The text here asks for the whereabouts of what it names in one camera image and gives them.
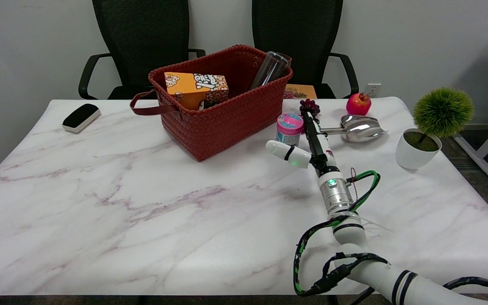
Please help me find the green ball plant white pot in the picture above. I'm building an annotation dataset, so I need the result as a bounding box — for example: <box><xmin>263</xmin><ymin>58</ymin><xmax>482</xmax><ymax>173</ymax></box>
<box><xmin>396</xmin><ymin>87</ymin><xmax>475</xmax><ymax>171</ymax></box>

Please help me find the black sleeved cable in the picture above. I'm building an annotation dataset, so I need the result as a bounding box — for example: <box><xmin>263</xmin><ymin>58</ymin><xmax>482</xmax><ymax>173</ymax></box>
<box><xmin>349</xmin><ymin>276</ymin><xmax>488</xmax><ymax>305</ymax></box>

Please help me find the silver metal scoop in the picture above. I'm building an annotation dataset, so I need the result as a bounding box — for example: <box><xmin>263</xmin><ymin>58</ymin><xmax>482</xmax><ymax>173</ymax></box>
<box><xmin>320</xmin><ymin>115</ymin><xmax>388</xmax><ymax>143</ymax></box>

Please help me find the green black cable bundle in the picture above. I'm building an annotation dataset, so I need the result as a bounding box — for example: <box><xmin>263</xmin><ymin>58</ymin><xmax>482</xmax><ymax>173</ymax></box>
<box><xmin>293</xmin><ymin>169</ymin><xmax>382</xmax><ymax>297</ymax></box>

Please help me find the clear glass tumbler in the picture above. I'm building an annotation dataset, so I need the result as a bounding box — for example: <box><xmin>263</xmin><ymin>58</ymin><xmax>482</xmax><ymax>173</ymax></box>
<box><xmin>250</xmin><ymin>51</ymin><xmax>289</xmax><ymax>90</ymax></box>

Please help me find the purple grape bunch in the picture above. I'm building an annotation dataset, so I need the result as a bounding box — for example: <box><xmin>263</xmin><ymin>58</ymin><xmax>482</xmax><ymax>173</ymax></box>
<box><xmin>299</xmin><ymin>99</ymin><xmax>321</xmax><ymax>118</ymax></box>

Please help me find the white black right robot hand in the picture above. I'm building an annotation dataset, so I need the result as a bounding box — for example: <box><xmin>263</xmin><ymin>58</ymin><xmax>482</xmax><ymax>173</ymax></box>
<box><xmin>265</xmin><ymin>110</ymin><xmax>341</xmax><ymax>176</ymax></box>

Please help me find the pink gum jar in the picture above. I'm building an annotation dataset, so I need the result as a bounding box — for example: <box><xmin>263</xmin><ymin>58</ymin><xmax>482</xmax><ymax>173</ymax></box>
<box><xmin>276</xmin><ymin>113</ymin><xmax>305</xmax><ymax>147</ymax></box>

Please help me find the black mesh office chair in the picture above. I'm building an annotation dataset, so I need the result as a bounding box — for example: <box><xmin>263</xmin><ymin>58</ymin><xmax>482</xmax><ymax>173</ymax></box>
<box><xmin>78</xmin><ymin>0</ymin><xmax>206</xmax><ymax>100</ymax></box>
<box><xmin>252</xmin><ymin>0</ymin><xmax>359</xmax><ymax>99</ymax></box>

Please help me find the orange box behind basket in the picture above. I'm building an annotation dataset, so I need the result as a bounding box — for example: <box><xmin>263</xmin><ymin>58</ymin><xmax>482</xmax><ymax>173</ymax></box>
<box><xmin>283</xmin><ymin>84</ymin><xmax>318</xmax><ymax>100</ymax></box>

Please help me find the black white board eraser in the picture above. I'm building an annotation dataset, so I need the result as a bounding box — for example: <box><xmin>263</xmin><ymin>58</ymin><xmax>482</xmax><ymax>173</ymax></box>
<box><xmin>62</xmin><ymin>103</ymin><xmax>101</xmax><ymax>133</ymax></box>

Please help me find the orange popcorn box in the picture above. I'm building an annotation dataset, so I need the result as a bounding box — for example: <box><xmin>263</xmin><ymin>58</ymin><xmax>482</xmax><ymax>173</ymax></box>
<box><xmin>164</xmin><ymin>72</ymin><xmax>229</xmax><ymax>111</ymax></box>

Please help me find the red woven basket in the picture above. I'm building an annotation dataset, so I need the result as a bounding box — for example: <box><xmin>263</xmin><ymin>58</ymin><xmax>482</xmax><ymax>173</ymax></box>
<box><xmin>130</xmin><ymin>44</ymin><xmax>293</xmax><ymax>162</ymax></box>

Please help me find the red pomegranate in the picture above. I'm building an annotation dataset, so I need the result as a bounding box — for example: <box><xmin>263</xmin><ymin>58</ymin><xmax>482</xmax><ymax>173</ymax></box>
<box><xmin>346</xmin><ymin>92</ymin><xmax>372</xmax><ymax>117</ymax></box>

